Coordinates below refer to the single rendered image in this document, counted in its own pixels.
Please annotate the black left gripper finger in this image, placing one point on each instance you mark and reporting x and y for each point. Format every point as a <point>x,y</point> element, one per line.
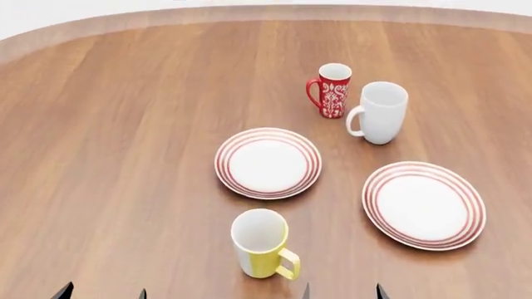
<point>142,294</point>
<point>65,291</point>

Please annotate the red-striped white plate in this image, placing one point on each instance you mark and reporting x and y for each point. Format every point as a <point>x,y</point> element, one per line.
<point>424,205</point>
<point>268,163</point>

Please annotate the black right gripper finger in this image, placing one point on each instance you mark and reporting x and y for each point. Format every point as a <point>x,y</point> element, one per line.
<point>306,292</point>
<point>382,292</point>

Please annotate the red patterned tall mug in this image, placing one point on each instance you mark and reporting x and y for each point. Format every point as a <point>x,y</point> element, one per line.
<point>332,96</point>

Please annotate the yellow and white mug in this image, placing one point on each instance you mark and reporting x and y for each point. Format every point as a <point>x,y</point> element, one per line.
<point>266,255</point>

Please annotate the plain white mug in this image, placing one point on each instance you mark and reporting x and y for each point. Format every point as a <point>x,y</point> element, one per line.
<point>380,118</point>

